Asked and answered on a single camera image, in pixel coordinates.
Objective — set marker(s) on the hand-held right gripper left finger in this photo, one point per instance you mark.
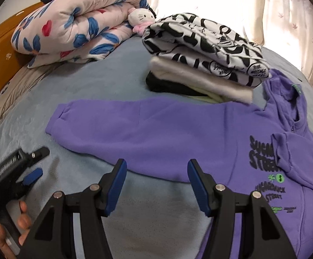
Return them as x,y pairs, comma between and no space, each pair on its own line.
116,191

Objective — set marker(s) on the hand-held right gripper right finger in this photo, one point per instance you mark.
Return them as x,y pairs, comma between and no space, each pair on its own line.
198,188

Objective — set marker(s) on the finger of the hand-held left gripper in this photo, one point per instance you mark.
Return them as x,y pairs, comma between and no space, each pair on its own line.
40,153
33,175

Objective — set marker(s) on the purple hoodie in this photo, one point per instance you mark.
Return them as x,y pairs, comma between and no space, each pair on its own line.
172,129

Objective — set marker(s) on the person's left hand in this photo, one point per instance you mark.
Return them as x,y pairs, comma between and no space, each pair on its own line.
24,221

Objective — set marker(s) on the beige pillow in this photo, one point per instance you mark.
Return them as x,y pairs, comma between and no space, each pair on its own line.
16,86

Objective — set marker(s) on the yellow-green folded garment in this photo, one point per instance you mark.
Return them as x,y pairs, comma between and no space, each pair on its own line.
207,97

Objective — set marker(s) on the black folded garment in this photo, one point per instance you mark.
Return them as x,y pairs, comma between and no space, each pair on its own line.
162,85

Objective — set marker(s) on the cream folded garment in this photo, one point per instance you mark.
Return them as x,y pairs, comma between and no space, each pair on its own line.
186,75

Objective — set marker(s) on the wooden headboard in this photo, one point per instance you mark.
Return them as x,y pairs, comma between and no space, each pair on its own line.
0,45

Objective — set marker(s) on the floral quilt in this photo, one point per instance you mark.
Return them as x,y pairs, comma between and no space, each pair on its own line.
72,24

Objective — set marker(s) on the black and white printed garment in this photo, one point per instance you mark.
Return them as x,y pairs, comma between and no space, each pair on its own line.
199,40

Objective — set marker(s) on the white cat plush toy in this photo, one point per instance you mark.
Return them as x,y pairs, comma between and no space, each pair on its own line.
140,17

